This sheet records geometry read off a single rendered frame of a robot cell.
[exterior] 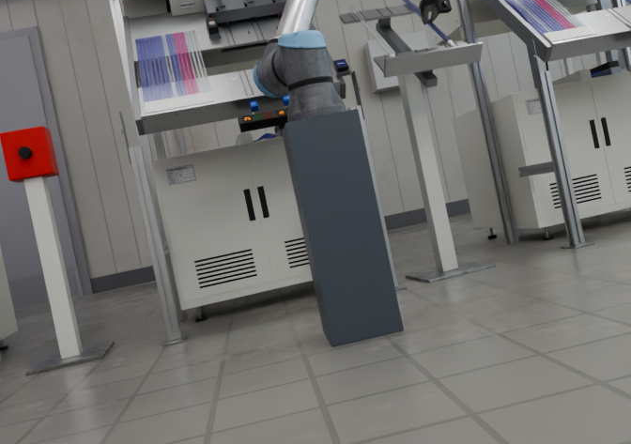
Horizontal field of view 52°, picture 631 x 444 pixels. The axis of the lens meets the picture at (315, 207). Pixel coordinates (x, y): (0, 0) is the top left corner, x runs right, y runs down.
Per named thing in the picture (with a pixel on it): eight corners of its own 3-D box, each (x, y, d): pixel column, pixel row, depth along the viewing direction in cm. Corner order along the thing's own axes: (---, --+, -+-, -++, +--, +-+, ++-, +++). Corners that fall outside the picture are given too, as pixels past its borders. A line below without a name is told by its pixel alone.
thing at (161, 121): (340, 99, 221) (340, 82, 216) (145, 134, 210) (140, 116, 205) (339, 97, 222) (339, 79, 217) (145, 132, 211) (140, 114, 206)
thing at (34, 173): (104, 357, 207) (53, 118, 206) (25, 375, 203) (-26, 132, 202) (115, 344, 231) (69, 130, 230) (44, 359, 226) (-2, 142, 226)
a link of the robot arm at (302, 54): (301, 78, 156) (289, 22, 156) (276, 92, 168) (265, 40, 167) (342, 74, 162) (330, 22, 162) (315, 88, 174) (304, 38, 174)
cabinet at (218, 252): (366, 283, 249) (333, 126, 248) (184, 327, 237) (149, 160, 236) (333, 272, 313) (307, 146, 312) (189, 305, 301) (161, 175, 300)
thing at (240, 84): (339, 91, 220) (339, 83, 218) (143, 126, 209) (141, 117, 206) (324, 62, 233) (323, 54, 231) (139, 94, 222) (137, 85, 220)
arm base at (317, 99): (351, 110, 158) (343, 70, 157) (290, 122, 156) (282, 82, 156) (342, 119, 173) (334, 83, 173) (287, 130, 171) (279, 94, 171)
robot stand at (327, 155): (404, 330, 157) (358, 108, 156) (331, 347, 155) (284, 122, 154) (388, 318, 175) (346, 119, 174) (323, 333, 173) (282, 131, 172)
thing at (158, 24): (311, 43, 247) (311, 31, 244) (136, 72, 236) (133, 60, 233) (290, 5, 270) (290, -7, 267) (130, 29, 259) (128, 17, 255)
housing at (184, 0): (293, 11, 268) (291, -21, 258) (175, 30, 260) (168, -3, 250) (288, 3, 274) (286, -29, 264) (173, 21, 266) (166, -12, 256)
